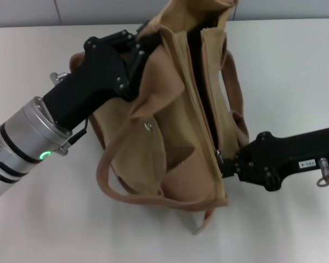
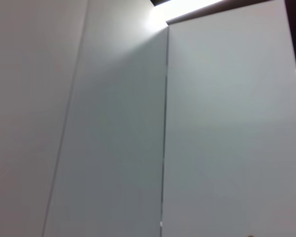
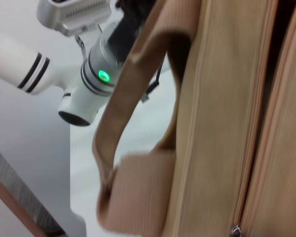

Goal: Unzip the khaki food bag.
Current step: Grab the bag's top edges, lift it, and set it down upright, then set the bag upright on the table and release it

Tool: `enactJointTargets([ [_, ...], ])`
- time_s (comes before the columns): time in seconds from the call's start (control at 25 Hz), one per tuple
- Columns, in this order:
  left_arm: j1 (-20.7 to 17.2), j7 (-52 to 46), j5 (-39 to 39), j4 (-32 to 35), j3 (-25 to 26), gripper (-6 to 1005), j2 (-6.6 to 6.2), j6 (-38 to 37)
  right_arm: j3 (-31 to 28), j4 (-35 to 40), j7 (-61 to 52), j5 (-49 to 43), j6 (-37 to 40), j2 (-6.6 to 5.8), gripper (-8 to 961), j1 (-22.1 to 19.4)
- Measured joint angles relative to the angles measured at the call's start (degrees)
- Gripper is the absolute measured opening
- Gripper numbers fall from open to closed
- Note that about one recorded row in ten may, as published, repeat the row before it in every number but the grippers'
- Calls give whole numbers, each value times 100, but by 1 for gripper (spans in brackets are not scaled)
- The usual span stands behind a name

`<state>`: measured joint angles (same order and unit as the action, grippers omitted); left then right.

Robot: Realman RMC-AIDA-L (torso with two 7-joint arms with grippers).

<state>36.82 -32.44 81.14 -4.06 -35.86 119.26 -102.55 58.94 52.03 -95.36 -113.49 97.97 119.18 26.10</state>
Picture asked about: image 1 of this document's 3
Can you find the khaki canvas food bag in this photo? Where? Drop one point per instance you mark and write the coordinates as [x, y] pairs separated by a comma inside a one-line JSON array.
[[167, 109]]

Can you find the silver left gripper connector stud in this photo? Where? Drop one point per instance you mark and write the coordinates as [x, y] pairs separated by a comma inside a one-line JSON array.
[[59, 77]]

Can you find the silver metal zipper pull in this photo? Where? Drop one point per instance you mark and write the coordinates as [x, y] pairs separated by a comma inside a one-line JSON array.
[[218, 157]]

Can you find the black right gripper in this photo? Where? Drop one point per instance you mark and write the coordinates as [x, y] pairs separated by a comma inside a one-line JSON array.
[[277, 159]]

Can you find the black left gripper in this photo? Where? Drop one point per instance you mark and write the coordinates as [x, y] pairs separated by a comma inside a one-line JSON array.
[[98, 74]]

